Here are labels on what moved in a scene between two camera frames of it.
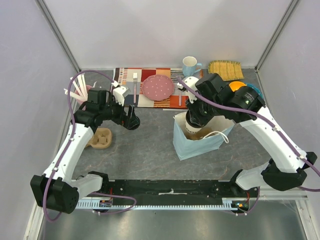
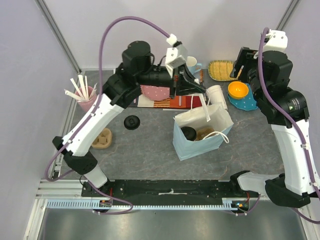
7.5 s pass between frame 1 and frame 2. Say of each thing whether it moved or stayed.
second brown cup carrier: stayed
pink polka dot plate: stayed
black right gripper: moved
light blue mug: stayed
